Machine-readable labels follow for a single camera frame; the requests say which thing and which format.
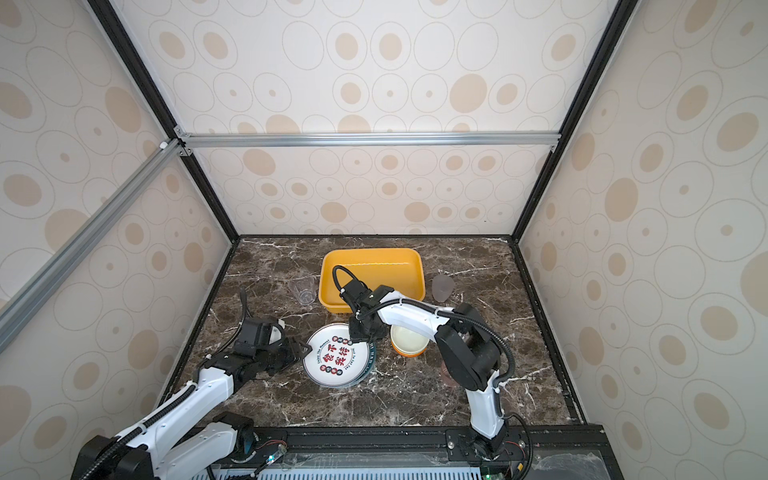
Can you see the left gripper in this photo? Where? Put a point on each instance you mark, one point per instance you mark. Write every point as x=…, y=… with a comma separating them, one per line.
x=293, y=351

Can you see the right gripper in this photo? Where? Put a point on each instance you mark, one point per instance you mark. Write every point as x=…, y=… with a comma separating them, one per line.
x=354, y=337

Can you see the plate with red characters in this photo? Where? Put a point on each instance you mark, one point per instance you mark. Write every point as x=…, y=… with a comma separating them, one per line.
x=335, y=361

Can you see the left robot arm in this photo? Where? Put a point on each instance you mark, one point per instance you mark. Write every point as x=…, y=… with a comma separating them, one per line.
x=163, y=445

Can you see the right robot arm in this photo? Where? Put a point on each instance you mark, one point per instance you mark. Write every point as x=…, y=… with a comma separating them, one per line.
x=476, y=357

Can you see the yellow plastic bin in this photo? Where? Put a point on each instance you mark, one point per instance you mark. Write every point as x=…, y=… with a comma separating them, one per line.
x=400, y=268

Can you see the cream and orange bowl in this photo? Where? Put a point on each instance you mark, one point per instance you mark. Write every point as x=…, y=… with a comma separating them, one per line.
x=407, y=343

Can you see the clear plastic cup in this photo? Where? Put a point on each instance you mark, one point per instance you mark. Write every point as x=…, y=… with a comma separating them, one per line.
x=304, y=289

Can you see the grey translucent cup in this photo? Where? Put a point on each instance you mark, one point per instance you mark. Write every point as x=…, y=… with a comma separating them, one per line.
x=442, y=287

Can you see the pink translucent cup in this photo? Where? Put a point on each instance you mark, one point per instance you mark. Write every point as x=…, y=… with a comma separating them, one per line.
x=446, y=376

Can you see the horizontal aluminium bar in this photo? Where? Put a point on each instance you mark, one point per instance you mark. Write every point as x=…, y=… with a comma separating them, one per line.
x=359, y=140

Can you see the diagonal aluminium bar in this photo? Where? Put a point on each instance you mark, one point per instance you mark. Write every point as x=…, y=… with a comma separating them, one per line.
x=38, y=290

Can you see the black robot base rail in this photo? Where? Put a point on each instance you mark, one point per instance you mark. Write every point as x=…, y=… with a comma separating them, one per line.
x=544, y=452

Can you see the left black frame post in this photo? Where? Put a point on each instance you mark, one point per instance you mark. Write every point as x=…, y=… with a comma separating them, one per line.
x=107, y=17

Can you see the black frame post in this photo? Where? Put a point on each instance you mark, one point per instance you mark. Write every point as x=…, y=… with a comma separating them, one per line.
x=606, y=46
x=107, y=17

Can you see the right black frame post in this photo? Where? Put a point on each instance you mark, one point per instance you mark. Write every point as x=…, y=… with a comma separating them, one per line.
x=606, y=46

